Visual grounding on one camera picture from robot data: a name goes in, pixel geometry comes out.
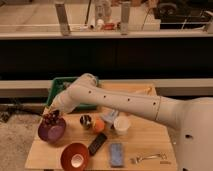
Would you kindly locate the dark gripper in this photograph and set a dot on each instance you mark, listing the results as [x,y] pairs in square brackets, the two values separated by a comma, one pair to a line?
[55,114]

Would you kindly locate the dark purple grapes bunch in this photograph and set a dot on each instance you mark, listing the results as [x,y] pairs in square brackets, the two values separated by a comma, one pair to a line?
[49,120]

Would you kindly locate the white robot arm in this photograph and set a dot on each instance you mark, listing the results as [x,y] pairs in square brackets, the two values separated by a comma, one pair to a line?
[192,118]

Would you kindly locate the purple bowl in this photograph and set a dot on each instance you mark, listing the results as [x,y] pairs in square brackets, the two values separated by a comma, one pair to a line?
[52,133]

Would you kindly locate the red bowl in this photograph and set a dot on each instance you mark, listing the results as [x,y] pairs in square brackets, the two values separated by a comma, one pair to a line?
[75,157]

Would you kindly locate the green plastic bin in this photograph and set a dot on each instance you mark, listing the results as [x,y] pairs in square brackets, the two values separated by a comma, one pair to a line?
[61,83]

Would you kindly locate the orange fruit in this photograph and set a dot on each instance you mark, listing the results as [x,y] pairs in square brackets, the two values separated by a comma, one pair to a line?
[98,125]

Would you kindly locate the black remote control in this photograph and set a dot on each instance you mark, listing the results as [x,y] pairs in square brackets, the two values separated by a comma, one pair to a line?
[97,143]

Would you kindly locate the crumpled clear plastic bag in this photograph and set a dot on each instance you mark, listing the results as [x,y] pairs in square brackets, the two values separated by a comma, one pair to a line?
[110,116]

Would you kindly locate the wooden table board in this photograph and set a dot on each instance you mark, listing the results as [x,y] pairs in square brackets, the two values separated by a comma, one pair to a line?
[143,138]

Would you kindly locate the white paper cup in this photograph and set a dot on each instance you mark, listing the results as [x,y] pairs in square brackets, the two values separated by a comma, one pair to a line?
[121,125]

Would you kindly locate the blue sponge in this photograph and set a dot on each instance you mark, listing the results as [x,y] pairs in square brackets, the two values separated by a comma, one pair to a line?
[116,155]

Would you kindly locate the white bottle on shelf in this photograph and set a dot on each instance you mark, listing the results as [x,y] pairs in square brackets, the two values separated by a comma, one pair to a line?
[99,24]

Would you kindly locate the red object on shelf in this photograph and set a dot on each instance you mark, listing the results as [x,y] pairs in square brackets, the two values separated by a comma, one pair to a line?
[109,26]

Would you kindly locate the silver fork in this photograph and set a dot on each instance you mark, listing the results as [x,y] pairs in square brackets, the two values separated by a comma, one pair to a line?
[138,159]

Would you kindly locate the left metal post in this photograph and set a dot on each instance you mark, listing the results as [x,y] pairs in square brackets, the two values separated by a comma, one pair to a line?
[62,18]

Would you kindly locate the metal post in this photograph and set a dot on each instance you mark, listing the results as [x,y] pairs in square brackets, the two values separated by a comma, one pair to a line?
[125,12]
[62,18]

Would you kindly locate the right metal post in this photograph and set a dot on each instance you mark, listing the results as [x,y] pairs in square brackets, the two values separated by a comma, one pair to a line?
[125,12]

